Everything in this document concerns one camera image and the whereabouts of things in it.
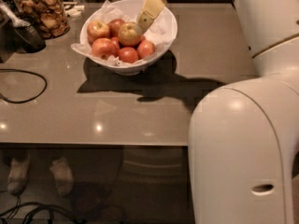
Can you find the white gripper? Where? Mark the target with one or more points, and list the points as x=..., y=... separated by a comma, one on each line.
x=149, y=10

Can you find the yellow-red apple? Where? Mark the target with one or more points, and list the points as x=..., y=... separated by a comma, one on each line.
x=128, y=36

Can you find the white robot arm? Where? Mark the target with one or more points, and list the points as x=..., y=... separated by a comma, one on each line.
x=243, y=137

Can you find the white bowl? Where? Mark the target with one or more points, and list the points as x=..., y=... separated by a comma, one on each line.
x=162, y=22

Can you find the red apple back middle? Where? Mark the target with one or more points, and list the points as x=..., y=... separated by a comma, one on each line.
x=115, y=26

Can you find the red apple front right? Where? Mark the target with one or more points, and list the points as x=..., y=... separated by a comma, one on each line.
x=145, y=49

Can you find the small red apple centre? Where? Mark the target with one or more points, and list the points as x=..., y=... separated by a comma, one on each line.
x=116, y=42

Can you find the red apple front middle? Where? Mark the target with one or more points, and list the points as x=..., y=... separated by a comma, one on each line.
x=128, y=55

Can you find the red apple back left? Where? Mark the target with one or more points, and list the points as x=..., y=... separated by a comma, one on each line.
x=97, y=29

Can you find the red apple front left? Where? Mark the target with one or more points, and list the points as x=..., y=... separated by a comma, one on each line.
x=104, y=48

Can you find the white tissue paper liner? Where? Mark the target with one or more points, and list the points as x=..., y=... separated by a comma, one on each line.
x=155, y=31

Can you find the small white items behind jar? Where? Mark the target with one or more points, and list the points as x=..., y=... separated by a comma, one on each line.
x=74, y=10

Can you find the glass jar of dried chips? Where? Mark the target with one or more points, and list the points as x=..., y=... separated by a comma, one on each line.
x=47, y=15

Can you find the black appliance with scoop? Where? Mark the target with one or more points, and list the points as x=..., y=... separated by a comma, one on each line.
x=16, y=34

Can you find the right white shoe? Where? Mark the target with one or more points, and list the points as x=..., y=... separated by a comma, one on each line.
x=62, y=175

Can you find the white shoe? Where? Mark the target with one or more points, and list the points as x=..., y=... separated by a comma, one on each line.
x=62, y=175
x=18, y=175

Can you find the left white shoe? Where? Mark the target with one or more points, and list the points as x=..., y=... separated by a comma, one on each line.
x=18, y=175

